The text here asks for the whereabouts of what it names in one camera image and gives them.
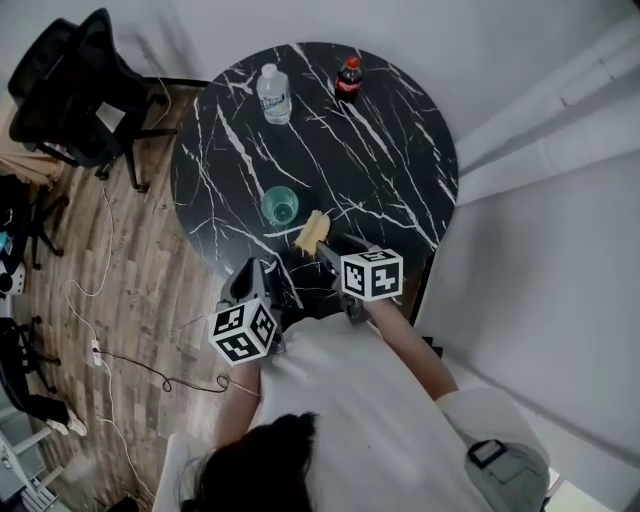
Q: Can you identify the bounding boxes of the clear plastic water bottle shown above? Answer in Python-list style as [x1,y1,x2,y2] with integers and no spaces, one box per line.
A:
[256,63,293,125]

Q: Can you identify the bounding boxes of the black chair with bags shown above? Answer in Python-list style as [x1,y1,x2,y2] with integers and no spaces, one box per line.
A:
[0,172,71,271]

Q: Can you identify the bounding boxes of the yellow sponge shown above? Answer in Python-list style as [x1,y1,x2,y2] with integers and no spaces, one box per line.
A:
[292,209,332,252]

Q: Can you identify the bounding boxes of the person's left forearm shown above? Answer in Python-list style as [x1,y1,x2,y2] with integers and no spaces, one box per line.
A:
[212,357,265,451]

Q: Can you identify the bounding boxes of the white insulated wall pipe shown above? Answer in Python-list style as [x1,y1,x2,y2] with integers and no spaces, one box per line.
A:
[453,29,640,207]

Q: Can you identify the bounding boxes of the black cable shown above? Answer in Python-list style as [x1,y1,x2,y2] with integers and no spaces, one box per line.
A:
[97,349,232,394]

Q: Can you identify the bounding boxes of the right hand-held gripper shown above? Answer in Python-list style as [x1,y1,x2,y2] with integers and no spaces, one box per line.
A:
[317,234,404,325]

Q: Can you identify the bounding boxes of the black swivel chair base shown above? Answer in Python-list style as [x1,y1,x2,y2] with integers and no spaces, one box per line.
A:
[0,314,62,412]

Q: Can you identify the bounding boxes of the white rack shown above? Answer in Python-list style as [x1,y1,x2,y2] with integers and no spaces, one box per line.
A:
[0,414,62,512]

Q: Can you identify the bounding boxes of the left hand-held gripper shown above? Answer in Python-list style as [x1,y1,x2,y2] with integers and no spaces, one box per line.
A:
[208,257,286,368]

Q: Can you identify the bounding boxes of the cola bottle with red cap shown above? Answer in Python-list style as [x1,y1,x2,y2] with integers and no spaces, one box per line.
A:
[335,56,364,105]

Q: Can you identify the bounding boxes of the person's right forearm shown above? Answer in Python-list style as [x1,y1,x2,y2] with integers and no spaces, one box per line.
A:
[367,299,459,401]

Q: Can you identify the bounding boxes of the white cable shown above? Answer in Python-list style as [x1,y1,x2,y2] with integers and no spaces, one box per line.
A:
[64,184,157,507]

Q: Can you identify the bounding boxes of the white round device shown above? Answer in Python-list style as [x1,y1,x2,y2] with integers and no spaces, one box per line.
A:
[0,259,26,297]

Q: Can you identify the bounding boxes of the green textured plastic cup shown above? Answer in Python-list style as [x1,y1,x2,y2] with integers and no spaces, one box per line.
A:
[260,185,300,226]

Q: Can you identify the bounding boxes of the black plastic buckle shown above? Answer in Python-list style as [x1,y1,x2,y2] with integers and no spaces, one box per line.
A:
[467,438,508,469]

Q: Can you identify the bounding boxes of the beige cardboard sheets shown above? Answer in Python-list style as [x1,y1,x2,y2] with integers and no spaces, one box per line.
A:
[0,99,70,187]

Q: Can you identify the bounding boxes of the black mesh office chair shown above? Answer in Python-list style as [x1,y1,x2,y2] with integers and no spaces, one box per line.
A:
[7,7,211,195]

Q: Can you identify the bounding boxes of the thin wrist bracelet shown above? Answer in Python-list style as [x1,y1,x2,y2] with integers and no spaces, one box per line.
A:
[227,379,262,399]

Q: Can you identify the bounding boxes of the person's white shirt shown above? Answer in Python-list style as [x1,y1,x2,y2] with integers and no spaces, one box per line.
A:
[154,314,551,512]

